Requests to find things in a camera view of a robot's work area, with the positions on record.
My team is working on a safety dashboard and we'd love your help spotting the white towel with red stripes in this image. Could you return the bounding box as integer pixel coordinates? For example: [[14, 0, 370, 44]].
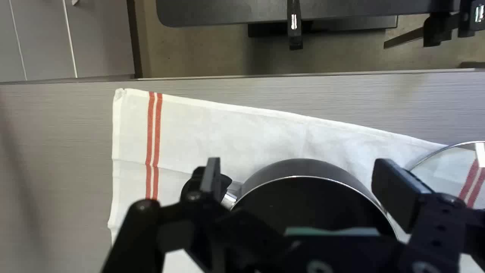
[[107, 88, 485, 273]]

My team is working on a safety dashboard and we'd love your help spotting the black clamp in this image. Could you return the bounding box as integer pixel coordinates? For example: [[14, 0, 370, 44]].
[[285, 0, 305, 52], [382, 11, 461, 50], [458, 0, 485, 40]]

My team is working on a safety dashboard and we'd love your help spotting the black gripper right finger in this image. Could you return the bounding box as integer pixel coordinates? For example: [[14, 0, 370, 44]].
[[372, 158, 485, 273]]

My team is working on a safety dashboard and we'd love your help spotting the black cooking pot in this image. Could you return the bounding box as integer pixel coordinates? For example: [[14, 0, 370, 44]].
[[220, 158, 401, 240]]

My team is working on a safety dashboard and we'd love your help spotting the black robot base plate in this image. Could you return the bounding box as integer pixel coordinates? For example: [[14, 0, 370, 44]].
[[155, 0, 463, 38]]

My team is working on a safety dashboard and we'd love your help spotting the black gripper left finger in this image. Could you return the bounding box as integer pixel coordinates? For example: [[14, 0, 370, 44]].
[[103, 157, 240, 273]]

